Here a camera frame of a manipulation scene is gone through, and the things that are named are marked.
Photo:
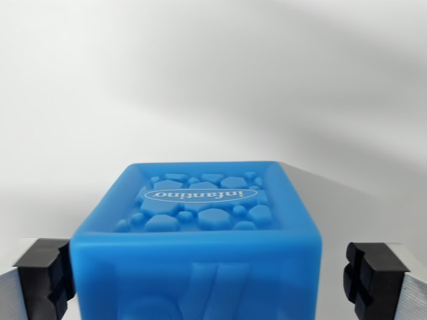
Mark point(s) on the black-padded silver gripper right finger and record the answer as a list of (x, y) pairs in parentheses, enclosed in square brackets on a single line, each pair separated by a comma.
[(383, 280)]

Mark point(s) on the blue infantino rubber cube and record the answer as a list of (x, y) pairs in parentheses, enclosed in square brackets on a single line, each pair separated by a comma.
[(200, 266)]

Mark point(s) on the black-padded silver gripper left finger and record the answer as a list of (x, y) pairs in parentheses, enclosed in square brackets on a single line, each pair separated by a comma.
[(33, 280)]

